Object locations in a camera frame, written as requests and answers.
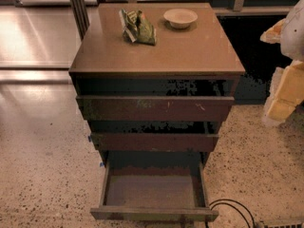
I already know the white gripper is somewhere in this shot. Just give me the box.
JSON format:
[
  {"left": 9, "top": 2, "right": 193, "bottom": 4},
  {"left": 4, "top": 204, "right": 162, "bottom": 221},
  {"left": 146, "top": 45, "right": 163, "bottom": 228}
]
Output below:
[{"left": 260, "top": 0, "right": 304, "bottom": 126}]

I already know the drawer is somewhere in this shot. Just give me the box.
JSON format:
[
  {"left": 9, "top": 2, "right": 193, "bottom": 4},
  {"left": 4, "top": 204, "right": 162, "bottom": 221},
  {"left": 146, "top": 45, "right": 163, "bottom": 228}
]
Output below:
[
  {"left": 90, "top": 163, "right": 219, "bottom": 223},
  {"left": 91, "top": 133, "right": 219, "bottom": 152},
  {"left": 76, "top": 95, "right": 234, "bottom": 122}
]

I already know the brown drawer cabinet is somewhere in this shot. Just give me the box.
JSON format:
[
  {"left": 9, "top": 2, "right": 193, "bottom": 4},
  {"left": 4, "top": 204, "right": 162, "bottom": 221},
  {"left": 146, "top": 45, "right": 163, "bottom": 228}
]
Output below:
[{"left": 69, "top": 4, "right": 245, "bottom": 162}]

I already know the white ceramic bowl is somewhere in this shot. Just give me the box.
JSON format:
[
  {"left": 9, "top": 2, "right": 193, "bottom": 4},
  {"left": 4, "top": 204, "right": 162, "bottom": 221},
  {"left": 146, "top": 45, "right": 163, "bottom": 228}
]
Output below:
[{"left": 163, "top": 9, "right": 198, "bottom": 29}]

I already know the crumpled green chip bag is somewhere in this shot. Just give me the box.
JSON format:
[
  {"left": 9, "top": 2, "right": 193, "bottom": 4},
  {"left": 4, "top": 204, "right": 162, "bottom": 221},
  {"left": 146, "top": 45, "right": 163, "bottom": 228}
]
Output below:
[{"left": 119, "top": 9, "right": 157, "bottom": 46}]

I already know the grey floor power strip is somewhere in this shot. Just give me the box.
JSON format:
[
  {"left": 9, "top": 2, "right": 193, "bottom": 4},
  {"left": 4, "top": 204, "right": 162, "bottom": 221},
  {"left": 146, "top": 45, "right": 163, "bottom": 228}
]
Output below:
[{"left": 256, "top": 219, "right": 304, "bottom": 228}]

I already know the black floor cable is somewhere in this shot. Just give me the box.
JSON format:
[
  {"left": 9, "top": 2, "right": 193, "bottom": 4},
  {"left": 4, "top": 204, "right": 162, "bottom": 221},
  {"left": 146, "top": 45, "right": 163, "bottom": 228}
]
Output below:
[{"left": 204, "top": 199, "right": 257, "bottom": 228}]

